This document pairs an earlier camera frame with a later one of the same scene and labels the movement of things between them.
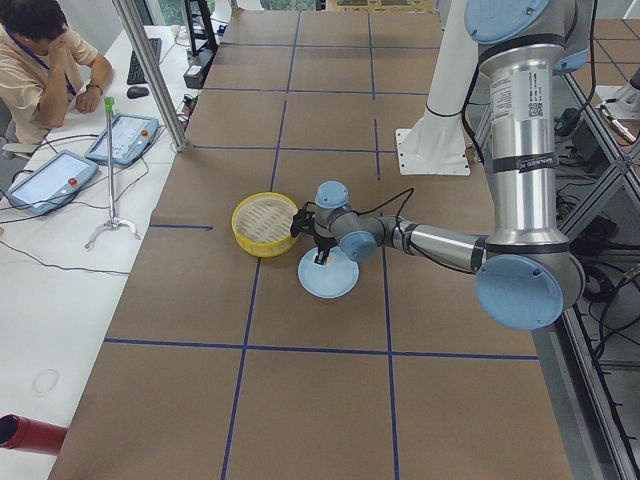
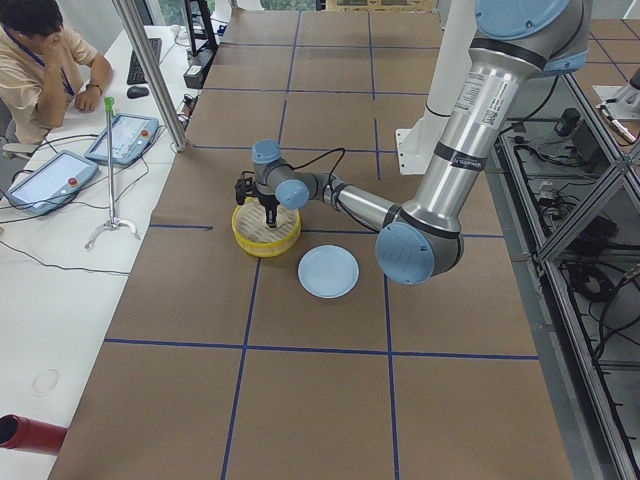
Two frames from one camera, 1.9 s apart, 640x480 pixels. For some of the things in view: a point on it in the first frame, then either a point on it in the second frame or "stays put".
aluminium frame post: x=151 y=74 stays put
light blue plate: x=333 y=279 stays put
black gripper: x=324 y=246 to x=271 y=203
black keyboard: x=136 y=75 stays put
